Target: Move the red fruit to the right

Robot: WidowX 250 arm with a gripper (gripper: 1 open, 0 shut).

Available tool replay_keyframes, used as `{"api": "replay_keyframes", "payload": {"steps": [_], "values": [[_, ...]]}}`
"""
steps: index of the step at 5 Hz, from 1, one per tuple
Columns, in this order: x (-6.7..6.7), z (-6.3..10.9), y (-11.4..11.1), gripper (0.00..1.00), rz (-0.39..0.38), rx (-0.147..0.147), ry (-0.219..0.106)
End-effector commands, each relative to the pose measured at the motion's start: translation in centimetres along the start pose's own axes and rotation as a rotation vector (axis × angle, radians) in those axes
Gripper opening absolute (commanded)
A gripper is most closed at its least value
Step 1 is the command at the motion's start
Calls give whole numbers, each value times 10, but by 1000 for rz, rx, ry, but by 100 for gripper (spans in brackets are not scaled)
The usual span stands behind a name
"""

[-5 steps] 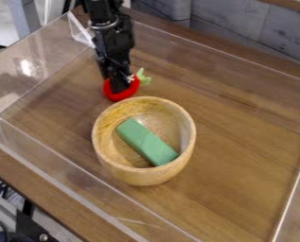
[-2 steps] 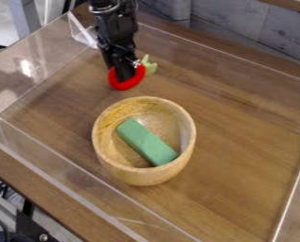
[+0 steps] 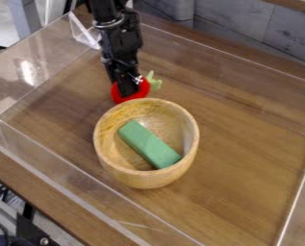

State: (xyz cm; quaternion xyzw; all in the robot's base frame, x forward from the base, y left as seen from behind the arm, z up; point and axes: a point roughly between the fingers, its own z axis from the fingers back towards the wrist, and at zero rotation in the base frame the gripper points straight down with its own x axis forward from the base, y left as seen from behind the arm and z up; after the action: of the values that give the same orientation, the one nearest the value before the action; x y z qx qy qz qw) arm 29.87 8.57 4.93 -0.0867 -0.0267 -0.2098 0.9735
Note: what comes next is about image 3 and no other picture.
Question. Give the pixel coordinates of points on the green rectangular block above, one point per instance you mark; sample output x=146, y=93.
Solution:
x=147, y=145

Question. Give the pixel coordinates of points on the round wooden bowl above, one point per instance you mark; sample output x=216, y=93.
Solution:
x=115, y=160

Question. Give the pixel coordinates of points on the black metal bracket with bolt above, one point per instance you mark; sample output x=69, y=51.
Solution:
x=30, y=235

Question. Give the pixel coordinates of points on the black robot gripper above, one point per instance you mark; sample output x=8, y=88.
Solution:
x=119, y=29

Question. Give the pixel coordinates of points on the red plush fruit green stem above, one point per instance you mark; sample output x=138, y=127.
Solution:
x=149, y=84

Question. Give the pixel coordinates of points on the clear acrylic tray enclosure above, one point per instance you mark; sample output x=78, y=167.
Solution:
x=230, y=101

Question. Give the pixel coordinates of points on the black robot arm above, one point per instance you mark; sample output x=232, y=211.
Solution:
x=109, y=6

